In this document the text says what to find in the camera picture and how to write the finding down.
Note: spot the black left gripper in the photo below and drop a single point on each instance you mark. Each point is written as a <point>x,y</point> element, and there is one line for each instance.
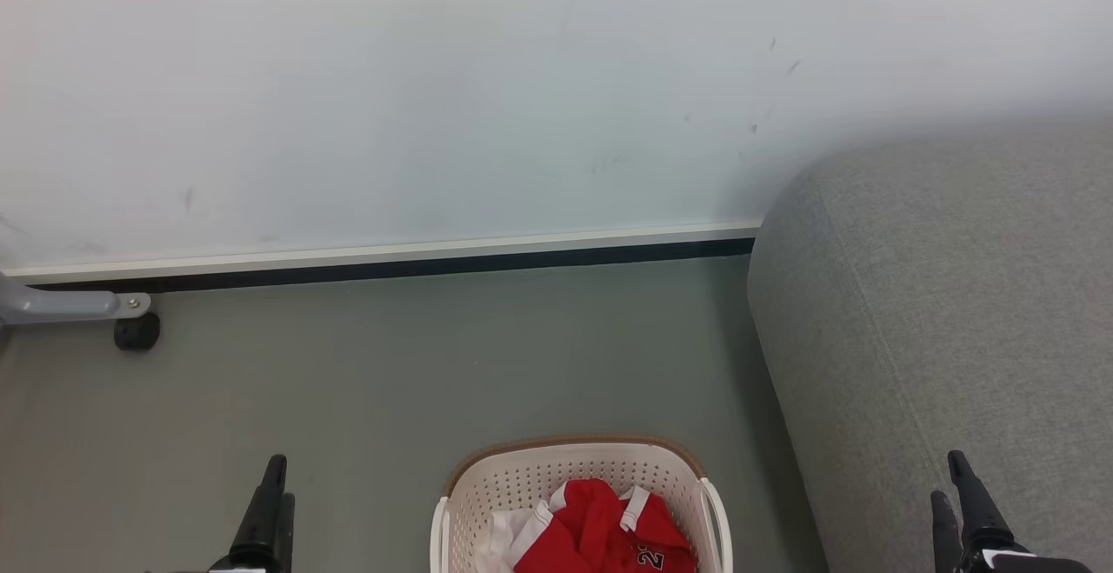
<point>239,567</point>

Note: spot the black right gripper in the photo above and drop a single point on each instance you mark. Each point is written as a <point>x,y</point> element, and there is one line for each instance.
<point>1026,563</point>

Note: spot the grey fabric sofa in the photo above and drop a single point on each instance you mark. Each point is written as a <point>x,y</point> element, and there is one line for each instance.
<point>956,312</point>

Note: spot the black caster wheel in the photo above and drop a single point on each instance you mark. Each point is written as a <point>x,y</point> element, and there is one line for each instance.
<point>137,332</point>

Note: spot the white perforated laundry basket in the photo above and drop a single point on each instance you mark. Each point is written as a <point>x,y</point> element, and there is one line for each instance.
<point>513,482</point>

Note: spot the white and black baseboard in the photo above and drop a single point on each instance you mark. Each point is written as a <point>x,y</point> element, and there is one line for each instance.
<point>391,262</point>

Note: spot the grey metal chair leg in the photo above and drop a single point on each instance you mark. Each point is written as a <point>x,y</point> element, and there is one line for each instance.
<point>61,305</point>

